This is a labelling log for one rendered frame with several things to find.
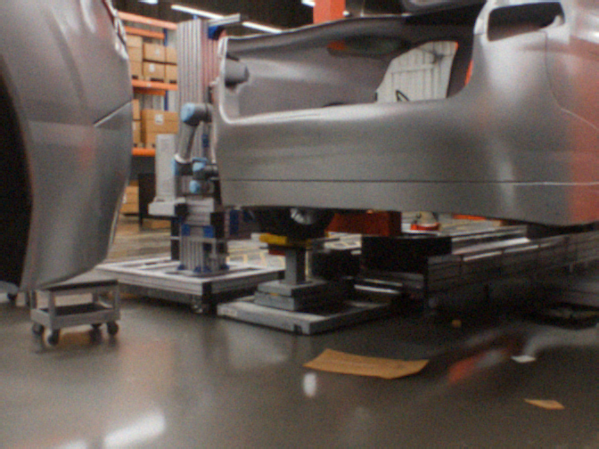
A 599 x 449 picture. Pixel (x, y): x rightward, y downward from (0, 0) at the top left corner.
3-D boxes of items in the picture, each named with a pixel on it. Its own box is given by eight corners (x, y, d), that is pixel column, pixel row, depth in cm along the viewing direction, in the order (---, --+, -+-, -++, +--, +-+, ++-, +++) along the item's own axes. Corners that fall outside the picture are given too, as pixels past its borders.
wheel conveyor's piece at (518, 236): (576, 276, 634) (578, 234, 631) (491, 267, 692) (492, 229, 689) (614, 265, 706) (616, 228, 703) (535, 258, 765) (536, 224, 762)
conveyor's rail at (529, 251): (429, 291, 452) (430, 257, 450) (422, 290, 456) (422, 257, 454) (577, 257, 632) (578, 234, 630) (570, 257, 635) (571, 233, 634)
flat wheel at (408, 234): (438, 274, 459) (438, 239, 458) (346, 268, 488) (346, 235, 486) (461, 263, 519) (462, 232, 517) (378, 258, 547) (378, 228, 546)
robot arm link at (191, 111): (192, 179, 471) (209, 109, 442) (172, 180, 463) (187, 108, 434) (187, 170, 479) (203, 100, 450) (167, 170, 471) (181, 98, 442)
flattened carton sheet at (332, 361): (413, 382, 310) (413, 374, 310) (303, 367, 333) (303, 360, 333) (430, 365, 337) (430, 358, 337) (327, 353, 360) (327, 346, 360)
